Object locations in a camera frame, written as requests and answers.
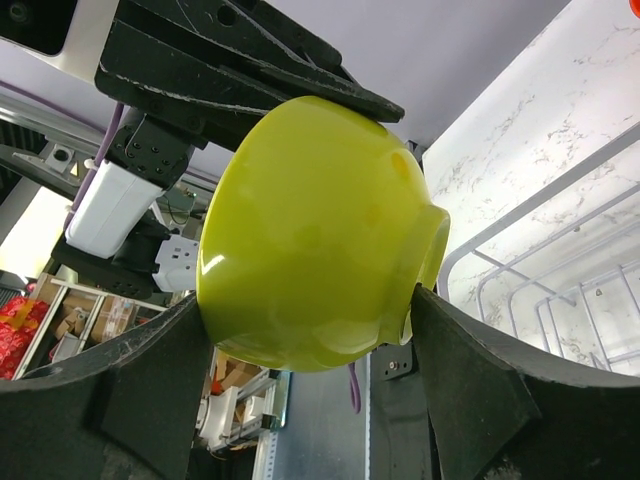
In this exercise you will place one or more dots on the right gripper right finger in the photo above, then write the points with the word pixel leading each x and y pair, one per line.
pixel 503 409

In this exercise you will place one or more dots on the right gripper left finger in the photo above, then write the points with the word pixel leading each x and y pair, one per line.
pixel 124 409

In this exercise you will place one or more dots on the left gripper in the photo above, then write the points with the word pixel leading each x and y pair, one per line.
pixel 149 63

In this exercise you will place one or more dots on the yellow-green bowl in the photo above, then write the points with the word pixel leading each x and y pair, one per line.
pixel 318 232

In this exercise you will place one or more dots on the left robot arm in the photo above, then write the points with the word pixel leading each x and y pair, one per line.
pixel 112 236

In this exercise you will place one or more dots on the clear wire dish rack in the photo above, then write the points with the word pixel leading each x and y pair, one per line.
pixel 561 270

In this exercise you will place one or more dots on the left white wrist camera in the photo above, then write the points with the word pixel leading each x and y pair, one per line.
pixel 69 35

